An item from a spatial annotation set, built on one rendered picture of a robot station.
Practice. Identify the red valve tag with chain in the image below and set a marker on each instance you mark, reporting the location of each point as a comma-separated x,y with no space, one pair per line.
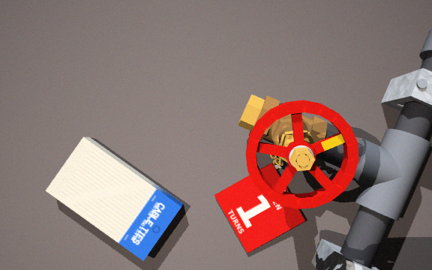
255,218

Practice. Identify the grey t-shaped pipe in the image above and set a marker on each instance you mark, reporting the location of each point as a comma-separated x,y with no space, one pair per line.
387,171

